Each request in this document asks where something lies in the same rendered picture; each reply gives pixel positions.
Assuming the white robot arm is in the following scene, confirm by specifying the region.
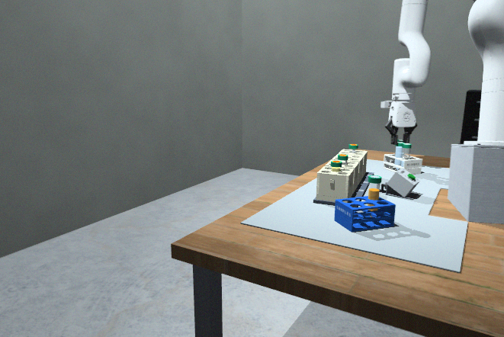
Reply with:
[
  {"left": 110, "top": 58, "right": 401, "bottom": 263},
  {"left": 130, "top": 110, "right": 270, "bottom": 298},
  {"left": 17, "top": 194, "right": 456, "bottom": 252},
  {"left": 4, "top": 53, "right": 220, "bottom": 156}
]
[{"left": 392, "top": 0, "right": 504, "bottom": 146}]

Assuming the cream bucket adapter with holes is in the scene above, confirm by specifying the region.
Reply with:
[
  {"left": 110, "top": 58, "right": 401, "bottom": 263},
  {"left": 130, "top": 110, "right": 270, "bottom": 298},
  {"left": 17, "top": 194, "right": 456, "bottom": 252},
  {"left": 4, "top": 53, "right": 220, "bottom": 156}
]
[{"left": 316, "top": 166, "right": 354, "bottom": 202}]

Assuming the blue tube rack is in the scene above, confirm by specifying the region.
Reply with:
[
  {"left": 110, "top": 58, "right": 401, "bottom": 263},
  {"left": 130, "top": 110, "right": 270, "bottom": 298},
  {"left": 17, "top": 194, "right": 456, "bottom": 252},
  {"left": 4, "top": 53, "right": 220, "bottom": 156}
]
[{"left": 334, "top": 196, "right": 394, "bottom": 232}]

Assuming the grey table surface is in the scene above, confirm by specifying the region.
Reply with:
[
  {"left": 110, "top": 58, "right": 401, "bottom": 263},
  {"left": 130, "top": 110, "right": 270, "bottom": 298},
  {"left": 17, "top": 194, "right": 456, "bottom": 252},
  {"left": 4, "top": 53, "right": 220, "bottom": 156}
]
[{"left": 241, "top": 165, "right": 468, "bottom": 273}]

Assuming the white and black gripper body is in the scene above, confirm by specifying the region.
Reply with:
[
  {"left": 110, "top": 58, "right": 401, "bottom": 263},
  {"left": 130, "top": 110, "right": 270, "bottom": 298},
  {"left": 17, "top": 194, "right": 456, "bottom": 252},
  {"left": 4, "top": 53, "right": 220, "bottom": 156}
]
[{"left": 389, "top": 101, "right": 416, "bottom": 127}]

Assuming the white bucket adapter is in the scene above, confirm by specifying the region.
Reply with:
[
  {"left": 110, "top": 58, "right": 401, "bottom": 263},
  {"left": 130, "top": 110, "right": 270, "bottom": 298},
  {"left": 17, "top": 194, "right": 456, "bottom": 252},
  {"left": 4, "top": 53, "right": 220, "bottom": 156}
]
[
  {"left": 332, "top": 154, "right": 364, "bottom": 185},
  {"left": 325, "top": 160, "right": 359, "bottom": 194},
  {"left": 339, "top": 149, "right": 368, "bottom": 177}
]

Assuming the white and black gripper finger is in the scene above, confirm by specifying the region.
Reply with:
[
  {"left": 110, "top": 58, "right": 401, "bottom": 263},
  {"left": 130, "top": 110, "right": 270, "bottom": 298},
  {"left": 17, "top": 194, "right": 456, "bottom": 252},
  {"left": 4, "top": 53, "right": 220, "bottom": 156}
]
[
  {"left": 403, "top": 123, "right": 417, "bottom": 143},
  {"left": 385, "top": 117, "right": 399, "bottom": 145}
]

